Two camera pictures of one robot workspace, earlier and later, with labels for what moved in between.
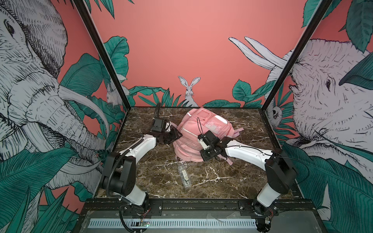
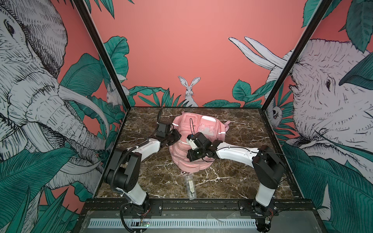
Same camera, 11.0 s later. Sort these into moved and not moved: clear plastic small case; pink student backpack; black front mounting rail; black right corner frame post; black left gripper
Moved: pink student backpack; clear plastic small case
Not moved: black front mounting rail; black left gripper; black right corner frame post
